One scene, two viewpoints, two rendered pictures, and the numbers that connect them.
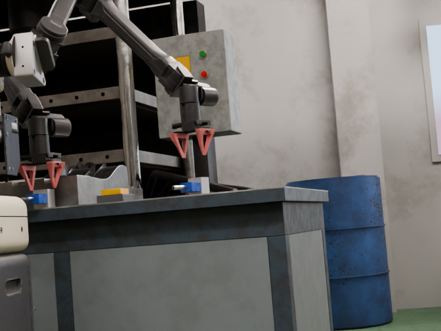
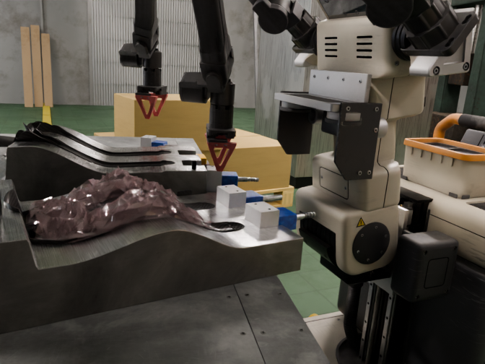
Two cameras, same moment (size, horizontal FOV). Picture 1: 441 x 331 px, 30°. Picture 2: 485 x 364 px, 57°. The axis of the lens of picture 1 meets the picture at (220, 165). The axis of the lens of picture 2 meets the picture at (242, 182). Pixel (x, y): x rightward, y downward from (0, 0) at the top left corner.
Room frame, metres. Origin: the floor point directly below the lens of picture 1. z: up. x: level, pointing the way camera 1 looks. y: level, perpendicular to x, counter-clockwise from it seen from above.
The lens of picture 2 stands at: (2.84, 1.48, 1.11)
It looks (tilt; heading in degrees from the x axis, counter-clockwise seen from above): 15 degrees down; 240
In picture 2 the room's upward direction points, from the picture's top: 4 degrees clockwise
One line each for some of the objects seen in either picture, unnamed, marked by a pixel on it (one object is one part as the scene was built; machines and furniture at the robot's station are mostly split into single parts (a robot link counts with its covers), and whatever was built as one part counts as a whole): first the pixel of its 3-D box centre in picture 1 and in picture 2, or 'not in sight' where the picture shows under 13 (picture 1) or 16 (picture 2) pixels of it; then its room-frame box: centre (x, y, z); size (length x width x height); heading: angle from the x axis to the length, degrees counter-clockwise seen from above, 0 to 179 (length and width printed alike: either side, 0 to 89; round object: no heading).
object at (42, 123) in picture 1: (39, 127); (219, 93); (2.36, 0.51, 1.03); 0.07 x 0.06 x 0.07; 138
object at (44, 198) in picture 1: (34, 199); (232, 178); (2.32, 0.53, 0.83); 0.13 x 0.05 x 0.05; 158
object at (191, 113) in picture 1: (190, 116); (151, 79); (2.38, 0.08, 1.03); 0.10 x 0.07 x 0.07; 52
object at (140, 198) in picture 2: not in sight; (120, 201); (2.68, 0.83, 0.90); 0.26 x 0.18 x 0.08; 1
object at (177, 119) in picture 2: not in sight; (193, 149); (1.48, -1.71, 0.42); 1.50 x 1.14 x 0.84; 174
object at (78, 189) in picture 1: (75, 188); (86, 165); (2.66, 0.47, 0.87); 0.50 x 0.26 x 0.14; 164
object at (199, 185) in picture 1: (188, 187); (162, 146); (2.36, 0.10, 0.83); 0.13 x 0.05 x 0.05; 142
